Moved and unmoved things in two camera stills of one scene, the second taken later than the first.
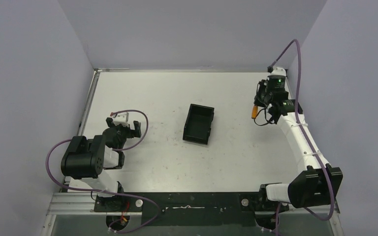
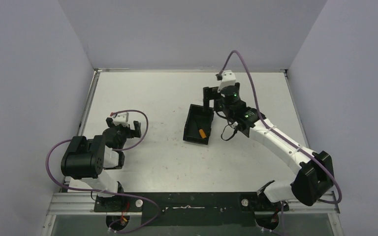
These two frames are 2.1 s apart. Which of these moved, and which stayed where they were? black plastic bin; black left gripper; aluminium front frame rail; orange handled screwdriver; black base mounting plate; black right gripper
Moved: black right gripper; orange handled screwdriver
Stayed: black plastic bin; black base mounting plate; aluminium front frame rail; black left gripper
